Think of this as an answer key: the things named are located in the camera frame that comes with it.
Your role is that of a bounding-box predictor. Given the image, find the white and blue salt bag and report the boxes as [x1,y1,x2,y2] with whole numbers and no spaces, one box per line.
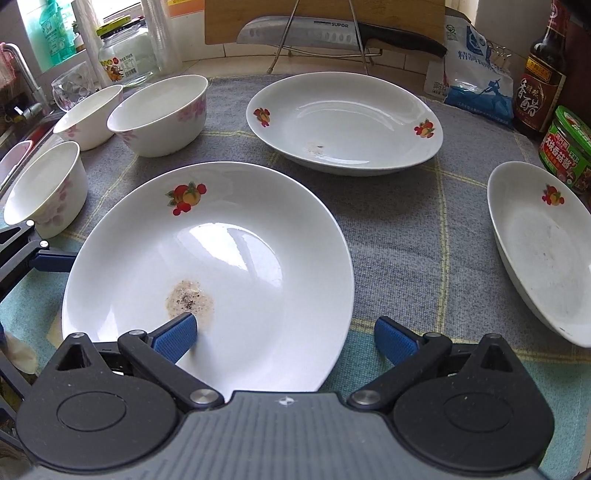
[424,15,515,126]

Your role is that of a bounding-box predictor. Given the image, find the metal faucet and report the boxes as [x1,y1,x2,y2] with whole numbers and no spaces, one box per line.
[0,43,49,121]

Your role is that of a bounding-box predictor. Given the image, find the patterned clear glass cup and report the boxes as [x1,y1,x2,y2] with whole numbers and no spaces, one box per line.
[51,60,101,112]

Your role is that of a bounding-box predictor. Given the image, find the stack of clear plastic cups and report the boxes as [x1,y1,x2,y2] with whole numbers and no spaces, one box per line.
[140,0,185,75]

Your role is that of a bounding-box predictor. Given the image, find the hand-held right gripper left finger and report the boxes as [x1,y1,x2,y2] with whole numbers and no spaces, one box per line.
[55,312,227,412]

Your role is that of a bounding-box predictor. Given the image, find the steel santoku knife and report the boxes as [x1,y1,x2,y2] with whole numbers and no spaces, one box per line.
[236,15,448,58]

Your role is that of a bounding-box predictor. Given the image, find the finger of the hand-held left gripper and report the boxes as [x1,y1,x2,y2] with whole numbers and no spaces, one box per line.
[0,220,78,298]

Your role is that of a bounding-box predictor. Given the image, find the grey checked cloth mat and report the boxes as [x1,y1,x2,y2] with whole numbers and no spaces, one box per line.
[0,75,591,480]

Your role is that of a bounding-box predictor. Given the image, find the sauce jar with green lid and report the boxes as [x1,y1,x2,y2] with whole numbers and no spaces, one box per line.
[539,105,591,192]

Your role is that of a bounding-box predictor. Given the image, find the bamboo cutting board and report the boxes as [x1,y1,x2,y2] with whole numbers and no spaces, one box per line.
[203,0,446,47]

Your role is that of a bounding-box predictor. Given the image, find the dark vinegar bottle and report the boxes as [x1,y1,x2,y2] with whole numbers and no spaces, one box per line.
[512,0,568,139]

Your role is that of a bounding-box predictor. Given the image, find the glass jar with yellow lid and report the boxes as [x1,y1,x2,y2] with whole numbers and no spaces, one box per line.
[96,21,161,87]

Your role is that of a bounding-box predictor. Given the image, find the white plate with fruit print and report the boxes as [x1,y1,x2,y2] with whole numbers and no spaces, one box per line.
[61,161,355,394]
[246,72,444,177]
[487,161,591,348]

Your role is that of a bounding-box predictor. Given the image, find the large white floral bowl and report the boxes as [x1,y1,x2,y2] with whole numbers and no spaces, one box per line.
[107,74,209,158]

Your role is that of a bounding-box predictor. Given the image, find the metal wire rack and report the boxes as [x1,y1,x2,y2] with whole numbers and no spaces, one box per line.
[267,0,384,75]

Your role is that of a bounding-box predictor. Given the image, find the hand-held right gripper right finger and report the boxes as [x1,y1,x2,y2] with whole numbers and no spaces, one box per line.
[347,316,515,411]

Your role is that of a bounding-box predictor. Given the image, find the white bowl with pink flowers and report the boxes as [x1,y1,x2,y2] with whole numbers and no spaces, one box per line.
[4,141,88,239]
[53,84,124,151]

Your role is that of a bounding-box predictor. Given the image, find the green bottle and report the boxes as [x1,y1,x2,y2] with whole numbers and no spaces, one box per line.
[37,0,77,70]

